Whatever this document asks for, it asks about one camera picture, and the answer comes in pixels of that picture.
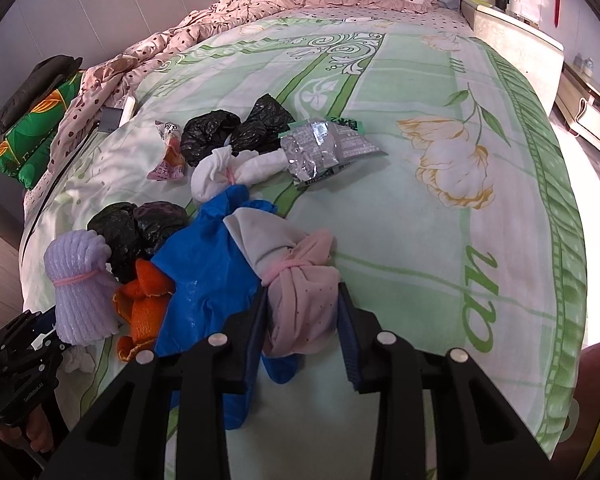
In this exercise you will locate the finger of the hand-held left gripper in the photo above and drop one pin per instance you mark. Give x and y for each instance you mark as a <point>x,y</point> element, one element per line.
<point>27,335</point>

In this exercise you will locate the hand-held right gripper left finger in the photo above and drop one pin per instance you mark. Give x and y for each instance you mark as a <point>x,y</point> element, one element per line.
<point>257,332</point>

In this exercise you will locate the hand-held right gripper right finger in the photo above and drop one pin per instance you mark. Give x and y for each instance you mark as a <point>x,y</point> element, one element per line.
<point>347,342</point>

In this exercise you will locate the pink cloth bundle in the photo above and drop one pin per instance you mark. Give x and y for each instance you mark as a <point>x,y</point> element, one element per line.
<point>300,295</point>

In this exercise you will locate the pink snack wrapper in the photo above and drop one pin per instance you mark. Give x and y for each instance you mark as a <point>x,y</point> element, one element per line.
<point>169,160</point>

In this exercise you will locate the person's left hand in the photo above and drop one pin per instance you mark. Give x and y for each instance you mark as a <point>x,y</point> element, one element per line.
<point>39,430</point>

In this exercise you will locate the lavender foam net bundle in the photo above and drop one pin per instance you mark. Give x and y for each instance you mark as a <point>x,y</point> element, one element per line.
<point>80,285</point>

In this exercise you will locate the blue plastic bag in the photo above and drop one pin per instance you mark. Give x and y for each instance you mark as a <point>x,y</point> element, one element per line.
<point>205,270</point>

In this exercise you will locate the green floral bedsheet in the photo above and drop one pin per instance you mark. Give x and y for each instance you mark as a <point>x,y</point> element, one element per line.
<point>405,270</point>

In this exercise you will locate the orange peel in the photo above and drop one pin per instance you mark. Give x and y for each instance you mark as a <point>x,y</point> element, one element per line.
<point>147,305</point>

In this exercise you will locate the large black plastic bag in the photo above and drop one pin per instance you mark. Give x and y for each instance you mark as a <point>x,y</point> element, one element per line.
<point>130,232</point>

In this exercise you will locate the white crumpled tissue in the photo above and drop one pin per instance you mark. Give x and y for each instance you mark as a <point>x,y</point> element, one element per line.
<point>220,172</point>

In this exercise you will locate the silver foil snack packet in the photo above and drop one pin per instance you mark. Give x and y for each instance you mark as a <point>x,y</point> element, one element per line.
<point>325,147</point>

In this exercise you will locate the round black plastic bag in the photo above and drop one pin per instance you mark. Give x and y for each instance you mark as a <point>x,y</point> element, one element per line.
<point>207,135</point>

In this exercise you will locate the pointed black plastic bag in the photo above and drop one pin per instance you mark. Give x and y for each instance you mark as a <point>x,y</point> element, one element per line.
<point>265,122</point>

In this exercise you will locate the grey charger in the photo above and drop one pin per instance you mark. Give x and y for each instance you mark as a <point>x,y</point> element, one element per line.
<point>111,121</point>

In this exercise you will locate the white box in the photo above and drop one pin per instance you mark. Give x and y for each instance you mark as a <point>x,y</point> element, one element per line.
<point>128,109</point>

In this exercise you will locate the black cloth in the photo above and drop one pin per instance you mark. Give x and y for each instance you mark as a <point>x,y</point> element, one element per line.
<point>30,85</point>

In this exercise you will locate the pink polka dot quilt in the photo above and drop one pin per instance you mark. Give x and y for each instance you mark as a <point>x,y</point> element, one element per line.
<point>180,35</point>

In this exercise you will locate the white drawer cabinet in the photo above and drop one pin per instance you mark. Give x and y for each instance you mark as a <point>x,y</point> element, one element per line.
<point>592,115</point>

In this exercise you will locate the white nightstand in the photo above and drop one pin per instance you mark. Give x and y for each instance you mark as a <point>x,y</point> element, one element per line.
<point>520,45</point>

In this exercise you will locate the red hanging decoration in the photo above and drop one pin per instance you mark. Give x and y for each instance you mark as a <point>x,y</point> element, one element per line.
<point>558,2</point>

